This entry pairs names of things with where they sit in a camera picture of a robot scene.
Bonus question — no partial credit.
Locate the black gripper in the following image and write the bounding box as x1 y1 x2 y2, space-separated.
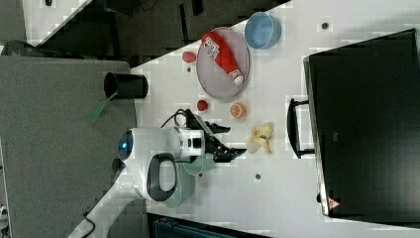
184 110 247 163

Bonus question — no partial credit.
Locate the peeled plush banana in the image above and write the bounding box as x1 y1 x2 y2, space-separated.
246 122 273 155

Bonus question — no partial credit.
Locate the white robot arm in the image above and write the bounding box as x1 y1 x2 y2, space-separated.
67 109 245 238

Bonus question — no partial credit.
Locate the black toaster oven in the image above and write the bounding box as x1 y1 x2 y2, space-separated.
287 29 420 228

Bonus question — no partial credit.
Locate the green mug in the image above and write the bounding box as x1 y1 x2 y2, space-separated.
183 156 216 176

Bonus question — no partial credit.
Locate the orange slice toy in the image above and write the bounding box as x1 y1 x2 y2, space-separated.
230 102 247 120

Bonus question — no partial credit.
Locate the red plush strawberry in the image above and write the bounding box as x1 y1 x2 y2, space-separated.
197 100 209 111

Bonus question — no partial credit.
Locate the green colander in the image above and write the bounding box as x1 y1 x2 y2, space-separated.
163 165 194 208

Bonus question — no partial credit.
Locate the grey round plate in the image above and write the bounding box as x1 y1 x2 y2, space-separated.
196 28 250 100

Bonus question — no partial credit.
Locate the pink plush strawberry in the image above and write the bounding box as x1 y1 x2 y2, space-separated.
182 52 196 63

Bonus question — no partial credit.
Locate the red ketchup bottle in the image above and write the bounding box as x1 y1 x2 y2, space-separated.
201 32 244 85

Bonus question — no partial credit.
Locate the black cylinder cup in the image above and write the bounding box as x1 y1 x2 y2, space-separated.
112 159 125 177

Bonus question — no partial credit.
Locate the black cup with spatula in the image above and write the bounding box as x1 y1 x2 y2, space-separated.
104 72 149 99

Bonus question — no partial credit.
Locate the blue bowl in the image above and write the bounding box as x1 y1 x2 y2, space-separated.
245 12 282 50

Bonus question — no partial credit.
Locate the green slotted spatula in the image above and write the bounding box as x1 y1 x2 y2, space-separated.
87 92 117 125

